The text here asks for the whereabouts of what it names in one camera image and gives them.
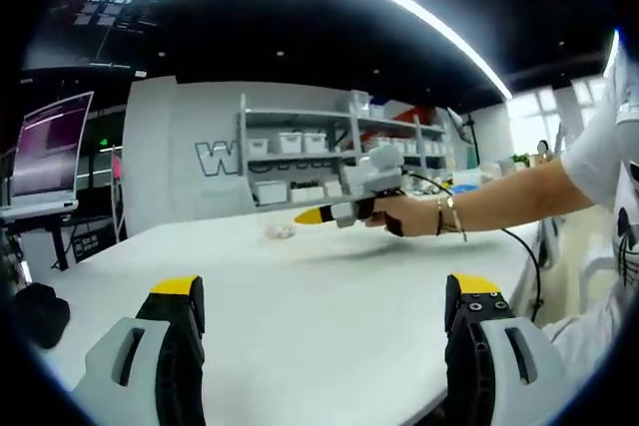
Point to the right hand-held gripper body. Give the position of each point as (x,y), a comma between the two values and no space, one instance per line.
(374,174)

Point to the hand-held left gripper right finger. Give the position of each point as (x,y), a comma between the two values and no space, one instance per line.
(504,376)

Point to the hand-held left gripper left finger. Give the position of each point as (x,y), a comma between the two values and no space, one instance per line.
(135,376)

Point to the clear resealable bag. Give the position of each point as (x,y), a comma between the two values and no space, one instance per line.
(279,232)

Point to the person's right hand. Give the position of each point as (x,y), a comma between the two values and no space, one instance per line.
(417,214)

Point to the grey metal shelving unit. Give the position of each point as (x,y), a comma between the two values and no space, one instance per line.
(355,122)

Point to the blue tray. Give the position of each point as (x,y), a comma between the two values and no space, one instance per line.
(463,189)

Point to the black tripod stand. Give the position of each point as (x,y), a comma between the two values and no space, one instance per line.
(469,127)

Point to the black soft pouch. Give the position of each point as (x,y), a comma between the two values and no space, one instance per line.
(42,316)

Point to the black floor sign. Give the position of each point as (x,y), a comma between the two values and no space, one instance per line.
(91,245)

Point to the white chair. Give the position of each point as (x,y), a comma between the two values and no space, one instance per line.
(596,271)

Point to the small green plant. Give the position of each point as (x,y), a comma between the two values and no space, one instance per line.
(520,157)

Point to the black legged monitor desk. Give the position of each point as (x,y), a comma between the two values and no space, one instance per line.
(60,241)

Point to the bright window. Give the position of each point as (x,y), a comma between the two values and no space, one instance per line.
(529,117)

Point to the white floor stand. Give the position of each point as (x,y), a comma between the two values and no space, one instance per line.
(120,211)

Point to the pink hanging item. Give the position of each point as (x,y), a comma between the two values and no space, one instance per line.
(118,166)

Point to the white framed computer monitor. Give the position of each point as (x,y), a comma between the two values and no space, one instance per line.
(47,156)

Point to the short ceiling light strip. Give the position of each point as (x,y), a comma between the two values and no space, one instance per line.
(613,54)

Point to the ceiling hung dark screen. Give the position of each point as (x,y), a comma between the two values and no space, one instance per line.
(100,22)

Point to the wall logo lettering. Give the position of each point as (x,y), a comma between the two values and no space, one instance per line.
(217,159)

